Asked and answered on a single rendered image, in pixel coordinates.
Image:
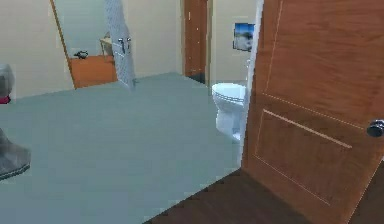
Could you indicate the small black object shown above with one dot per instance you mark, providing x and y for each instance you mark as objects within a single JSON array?
[{"x": 81, "y": 54}]

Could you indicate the grey rounded object red base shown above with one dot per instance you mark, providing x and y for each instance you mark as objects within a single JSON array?
[{"x": 5, "y": 83}]

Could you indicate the brown wooden panelled door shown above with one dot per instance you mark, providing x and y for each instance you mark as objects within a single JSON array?
[{"x": 310, "y": 83}]

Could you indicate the blue framed wall picture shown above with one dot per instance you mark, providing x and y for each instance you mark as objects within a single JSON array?
[{"x": 243, "y": 36}]

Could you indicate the narrow brown wooden door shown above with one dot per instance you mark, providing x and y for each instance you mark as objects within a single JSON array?
[{"x": 196, "y": 36}]

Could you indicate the white toilet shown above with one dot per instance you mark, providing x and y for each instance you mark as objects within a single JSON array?
[{"x": 230, "y": 103}]

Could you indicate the grey cloth lump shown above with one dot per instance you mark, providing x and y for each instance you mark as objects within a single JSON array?
[{"x": 11, "y": 158}]

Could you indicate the dark round door knob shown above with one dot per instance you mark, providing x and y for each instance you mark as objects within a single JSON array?
[{"x": 376, "y": 128}]

